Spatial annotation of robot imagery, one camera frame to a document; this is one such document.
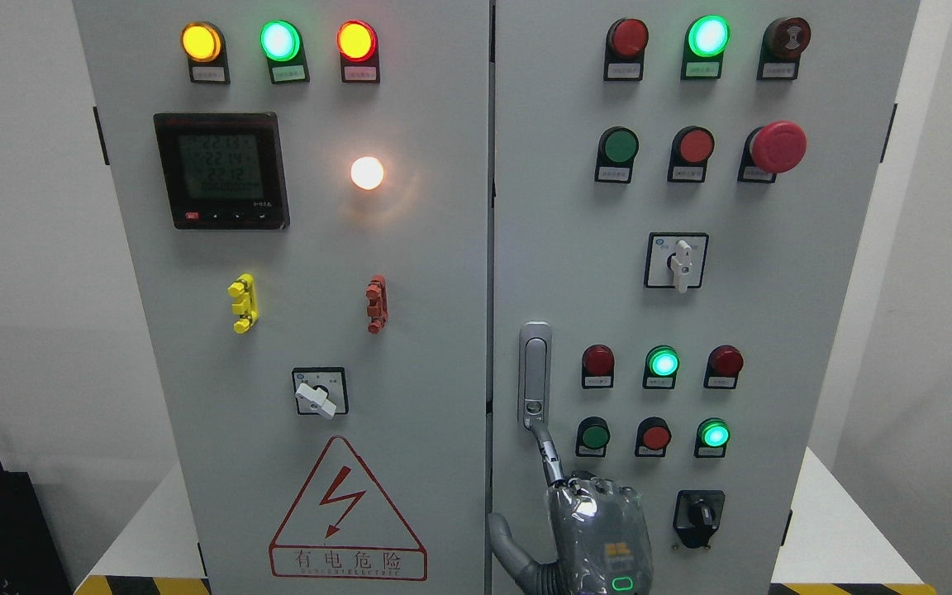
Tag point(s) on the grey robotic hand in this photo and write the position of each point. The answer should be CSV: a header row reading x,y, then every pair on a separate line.
x,y
600,533

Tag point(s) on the silver door handle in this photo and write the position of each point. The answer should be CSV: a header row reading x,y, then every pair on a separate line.
x,y
535,339

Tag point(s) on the grey right cabinet door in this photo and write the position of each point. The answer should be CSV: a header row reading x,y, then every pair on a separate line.
x,y
571,251

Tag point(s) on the grey cabinet door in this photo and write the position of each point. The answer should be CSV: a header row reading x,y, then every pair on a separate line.
x,y
417,389
571,251

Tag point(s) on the grey left cabinet door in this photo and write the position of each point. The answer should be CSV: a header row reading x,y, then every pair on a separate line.
x,y
417,389

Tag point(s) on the green push button lower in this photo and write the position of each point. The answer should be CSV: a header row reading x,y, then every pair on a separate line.
x,y
593,436

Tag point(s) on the green push button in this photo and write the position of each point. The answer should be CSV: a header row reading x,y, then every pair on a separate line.
x,y
616,153
593,436

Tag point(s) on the red push button lower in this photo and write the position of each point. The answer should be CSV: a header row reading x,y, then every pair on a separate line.
x,y
652,438

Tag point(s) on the red push button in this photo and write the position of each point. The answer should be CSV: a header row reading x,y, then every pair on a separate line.
x,y
652,438
691,150

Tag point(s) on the green indicator light lower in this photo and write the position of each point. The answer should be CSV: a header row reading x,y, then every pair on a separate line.
x,y
712,438

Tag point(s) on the green indicator light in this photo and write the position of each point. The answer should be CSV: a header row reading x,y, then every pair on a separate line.
x,y
703,50
285,52
661,367
712,438

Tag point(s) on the red indicator light middle left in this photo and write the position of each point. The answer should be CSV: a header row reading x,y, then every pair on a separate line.
x,y
598,363

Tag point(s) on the red indicator light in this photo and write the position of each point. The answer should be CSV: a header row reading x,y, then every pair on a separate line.
x,y
624,58
723,367
598,363

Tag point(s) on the green indicator light middle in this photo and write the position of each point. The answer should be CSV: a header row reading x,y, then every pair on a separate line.
x,y
661,367

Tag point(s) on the red indicator light middle right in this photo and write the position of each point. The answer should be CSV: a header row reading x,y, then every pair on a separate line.
x,y
723,367

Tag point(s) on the red electric warning sticker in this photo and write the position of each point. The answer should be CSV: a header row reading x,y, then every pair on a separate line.
x,y
343,524

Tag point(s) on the red terminal clip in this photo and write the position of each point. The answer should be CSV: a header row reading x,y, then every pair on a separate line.
x,y
377,308

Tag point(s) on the green push button upper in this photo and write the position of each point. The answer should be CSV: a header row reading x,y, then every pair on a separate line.
x,y
616,153

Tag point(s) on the red push button upper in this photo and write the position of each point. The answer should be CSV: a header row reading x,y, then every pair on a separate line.
x,y
691,150

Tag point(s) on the red emergency stop button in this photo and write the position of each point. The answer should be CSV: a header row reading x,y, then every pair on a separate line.
x,y
771,150

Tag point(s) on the white glowing lamp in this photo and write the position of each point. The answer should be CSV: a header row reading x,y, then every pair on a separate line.
x,y
367,173

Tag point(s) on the yellow terminal clip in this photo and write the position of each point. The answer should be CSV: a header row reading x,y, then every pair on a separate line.
x,y
245,306

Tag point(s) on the red indicator light top right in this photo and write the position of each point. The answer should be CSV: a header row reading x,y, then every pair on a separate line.
x,y
624,58

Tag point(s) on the green indicator light top right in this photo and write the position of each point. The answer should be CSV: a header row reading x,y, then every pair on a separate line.
x,y
703,50

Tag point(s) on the black digital power meter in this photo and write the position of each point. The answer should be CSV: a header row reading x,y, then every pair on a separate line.
x,y
223,171

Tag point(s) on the dark red buzzer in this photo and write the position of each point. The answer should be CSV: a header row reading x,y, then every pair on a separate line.
x,y
783,44

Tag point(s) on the red-orange indicator light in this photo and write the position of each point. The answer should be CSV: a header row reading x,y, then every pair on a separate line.
x,y
359,57

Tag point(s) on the green indicator light top left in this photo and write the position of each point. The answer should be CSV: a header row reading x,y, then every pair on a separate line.
x,y
285,52

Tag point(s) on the black box with antenna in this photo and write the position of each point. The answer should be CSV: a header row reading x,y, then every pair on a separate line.
x,y
29,561

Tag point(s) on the yellow indicator light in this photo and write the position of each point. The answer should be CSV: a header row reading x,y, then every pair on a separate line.
x,y
204,45

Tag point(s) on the black selector knob switch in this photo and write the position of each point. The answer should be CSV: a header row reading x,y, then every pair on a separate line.
x,y
697,516

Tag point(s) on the white rotary switch upper right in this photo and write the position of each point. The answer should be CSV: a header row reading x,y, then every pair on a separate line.
x,y
675,260

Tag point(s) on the white rotary switch left door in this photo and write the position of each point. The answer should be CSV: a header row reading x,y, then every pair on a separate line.
x,y
320,391

